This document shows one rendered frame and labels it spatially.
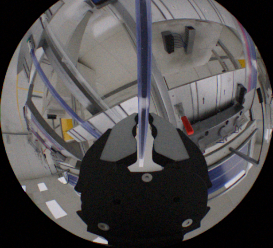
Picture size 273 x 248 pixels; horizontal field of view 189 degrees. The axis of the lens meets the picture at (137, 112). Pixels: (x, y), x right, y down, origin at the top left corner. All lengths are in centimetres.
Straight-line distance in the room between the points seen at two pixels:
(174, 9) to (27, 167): 770
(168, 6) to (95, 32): 98
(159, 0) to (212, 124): 41
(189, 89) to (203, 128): 15
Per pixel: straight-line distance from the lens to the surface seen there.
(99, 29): 115
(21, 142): 746
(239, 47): 166
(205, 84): 30
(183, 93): 27
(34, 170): 752
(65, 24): 114
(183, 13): 27
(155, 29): 54
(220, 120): 39
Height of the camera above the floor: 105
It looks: 9 degrees down
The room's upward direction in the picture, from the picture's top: 164 degrees clockwise
